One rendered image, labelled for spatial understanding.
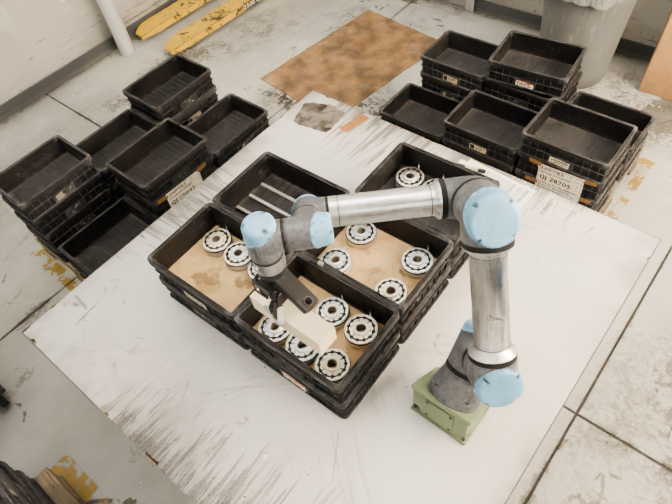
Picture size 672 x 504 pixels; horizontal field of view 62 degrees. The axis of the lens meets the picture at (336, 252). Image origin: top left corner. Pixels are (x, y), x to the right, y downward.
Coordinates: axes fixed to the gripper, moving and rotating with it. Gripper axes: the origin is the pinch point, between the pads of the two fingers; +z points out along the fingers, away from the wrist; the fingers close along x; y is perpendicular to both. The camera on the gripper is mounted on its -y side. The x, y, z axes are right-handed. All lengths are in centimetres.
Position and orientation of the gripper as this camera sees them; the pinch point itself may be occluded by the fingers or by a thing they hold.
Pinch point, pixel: (291, 314)
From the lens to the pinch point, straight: 145.4
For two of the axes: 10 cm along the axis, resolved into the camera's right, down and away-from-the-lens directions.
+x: -6.3, 6.6, -4.2
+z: 1.1, 6.0, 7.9
